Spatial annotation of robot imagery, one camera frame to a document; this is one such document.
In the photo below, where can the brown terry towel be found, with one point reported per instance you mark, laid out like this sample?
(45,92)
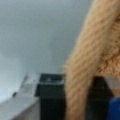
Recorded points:
(96,53)

